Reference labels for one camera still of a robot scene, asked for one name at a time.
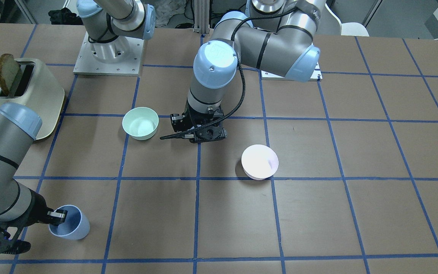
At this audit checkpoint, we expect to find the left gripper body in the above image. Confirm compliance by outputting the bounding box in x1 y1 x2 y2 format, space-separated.
170 103 227 143

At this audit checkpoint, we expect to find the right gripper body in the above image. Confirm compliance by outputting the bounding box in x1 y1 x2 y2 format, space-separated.
0 192 54 245

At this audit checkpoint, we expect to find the blue cup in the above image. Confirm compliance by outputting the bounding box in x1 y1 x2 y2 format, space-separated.
48 205 90 241

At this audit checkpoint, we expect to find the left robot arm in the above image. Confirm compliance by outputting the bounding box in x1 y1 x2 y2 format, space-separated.
161 0 326 143

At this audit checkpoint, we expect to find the green bowl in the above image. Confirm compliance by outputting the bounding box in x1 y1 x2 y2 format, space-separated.
122 107 159 140

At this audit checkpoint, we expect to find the pink bowl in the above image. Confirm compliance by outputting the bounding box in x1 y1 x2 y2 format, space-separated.
241 144 279 180

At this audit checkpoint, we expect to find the cream toaster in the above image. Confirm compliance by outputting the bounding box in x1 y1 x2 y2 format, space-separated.
0 58 65 140

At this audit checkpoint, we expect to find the toast slice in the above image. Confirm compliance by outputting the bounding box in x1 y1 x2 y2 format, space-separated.
0 53 23 97

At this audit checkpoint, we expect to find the white chair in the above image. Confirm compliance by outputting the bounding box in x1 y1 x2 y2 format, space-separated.
316 5 370 37

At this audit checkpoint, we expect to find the aluminium frame post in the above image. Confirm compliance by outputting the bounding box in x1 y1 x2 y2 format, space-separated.
192 0 212 37

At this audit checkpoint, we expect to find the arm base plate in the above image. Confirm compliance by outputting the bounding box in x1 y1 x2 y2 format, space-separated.
260 61 323 81
73 33 146 76

